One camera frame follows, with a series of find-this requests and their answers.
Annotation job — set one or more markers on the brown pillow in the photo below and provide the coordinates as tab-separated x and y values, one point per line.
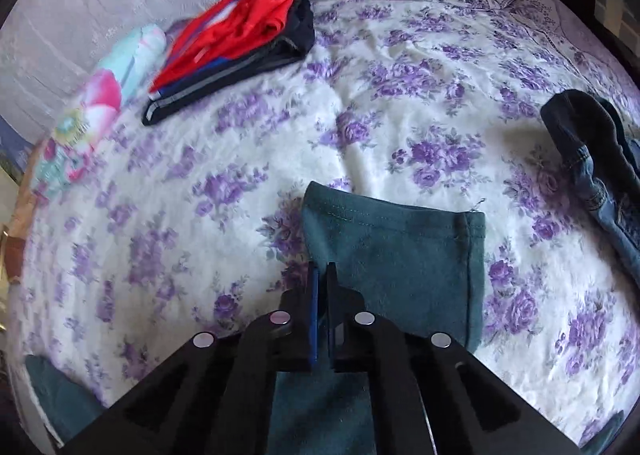
20	250

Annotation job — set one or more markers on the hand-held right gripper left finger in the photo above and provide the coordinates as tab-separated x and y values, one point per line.
314	315

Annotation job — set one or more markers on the teal fleece pants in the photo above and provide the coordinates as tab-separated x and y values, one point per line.
400	265

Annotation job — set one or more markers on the folded floral quilt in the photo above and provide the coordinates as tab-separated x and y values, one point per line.
105	95

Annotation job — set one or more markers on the blue jeans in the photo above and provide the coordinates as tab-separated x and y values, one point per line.
585	135

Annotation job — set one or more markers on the folded black pants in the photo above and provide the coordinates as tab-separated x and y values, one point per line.
295	40

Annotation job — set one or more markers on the purple floral bedspread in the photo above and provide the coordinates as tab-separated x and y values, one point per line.
350	100

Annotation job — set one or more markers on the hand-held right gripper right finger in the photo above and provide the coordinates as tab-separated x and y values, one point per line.
332	295

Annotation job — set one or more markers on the folded red pants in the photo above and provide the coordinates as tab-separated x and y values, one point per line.
235	30

